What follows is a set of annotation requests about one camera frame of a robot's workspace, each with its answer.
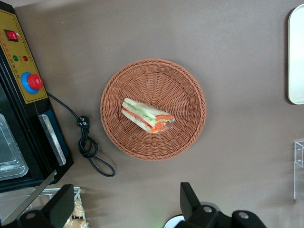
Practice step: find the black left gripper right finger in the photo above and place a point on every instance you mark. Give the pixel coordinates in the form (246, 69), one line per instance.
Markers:
(190, 202)

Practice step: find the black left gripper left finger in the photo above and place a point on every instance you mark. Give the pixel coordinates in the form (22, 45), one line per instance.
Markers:
(61, 202)

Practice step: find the plastic triangle sandwich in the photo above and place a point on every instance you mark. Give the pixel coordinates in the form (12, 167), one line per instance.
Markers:
(142, 116)

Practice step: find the black tray sealing machine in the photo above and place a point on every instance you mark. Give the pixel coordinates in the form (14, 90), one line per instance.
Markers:
(32, 147)

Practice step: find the metal tray mould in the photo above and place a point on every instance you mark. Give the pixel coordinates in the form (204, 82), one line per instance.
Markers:
(12, 154)

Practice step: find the round brown wicker basket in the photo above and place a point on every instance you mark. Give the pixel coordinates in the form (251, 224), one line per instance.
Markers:
(154, 78)

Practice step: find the cream serving tray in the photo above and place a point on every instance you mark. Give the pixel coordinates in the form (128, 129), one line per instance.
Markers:
(297, 59)

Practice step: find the bagged bread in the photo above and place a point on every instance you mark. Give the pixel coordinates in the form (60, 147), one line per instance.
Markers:
(77, 213)

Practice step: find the white round disc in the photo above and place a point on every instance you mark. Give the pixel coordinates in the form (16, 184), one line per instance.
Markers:
(174, 222)

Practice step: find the silver machine lever bar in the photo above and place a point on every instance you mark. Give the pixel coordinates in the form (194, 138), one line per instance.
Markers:
(35, 192)

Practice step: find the clear acrylic stand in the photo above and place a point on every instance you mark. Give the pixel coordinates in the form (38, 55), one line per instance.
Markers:
(299, 154)

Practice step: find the red emergency stop button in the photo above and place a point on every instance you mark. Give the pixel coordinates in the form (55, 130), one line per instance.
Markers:
(33, 82)

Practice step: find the yellow machine control panel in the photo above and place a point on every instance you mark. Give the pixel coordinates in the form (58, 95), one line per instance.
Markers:
(16, 69)

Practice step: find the red indicator light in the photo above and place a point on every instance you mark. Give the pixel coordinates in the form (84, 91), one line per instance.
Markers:
(25, 58)

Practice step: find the green indicator light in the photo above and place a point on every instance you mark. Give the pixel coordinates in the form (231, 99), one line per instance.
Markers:
(16, 58)

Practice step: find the red rocker power switch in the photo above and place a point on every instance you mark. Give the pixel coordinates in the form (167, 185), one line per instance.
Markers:
(12, 36)

